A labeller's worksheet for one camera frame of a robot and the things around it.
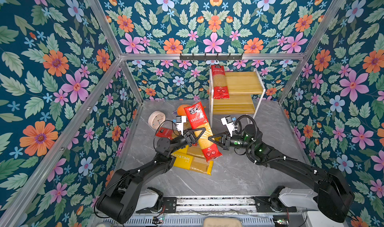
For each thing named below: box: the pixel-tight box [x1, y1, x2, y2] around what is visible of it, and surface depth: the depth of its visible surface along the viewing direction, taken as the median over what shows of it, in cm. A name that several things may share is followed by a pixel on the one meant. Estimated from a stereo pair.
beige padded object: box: [203, 217, 242, 227], surface depth 67 cm
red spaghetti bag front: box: [211, 65, 230, 100], surface depth 82 cm
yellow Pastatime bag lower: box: [170, 153, 214, 176], surface depth 88 cm
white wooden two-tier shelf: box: [208, 68, 266, 128], surface depth 89 cm
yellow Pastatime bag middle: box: [171, 144, 207, 164], surface depth 90 cm
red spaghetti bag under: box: [184, 101, 223, 162], surface depth 69 cm
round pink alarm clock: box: [148, 110, 166, 130], surface depth 100 cm
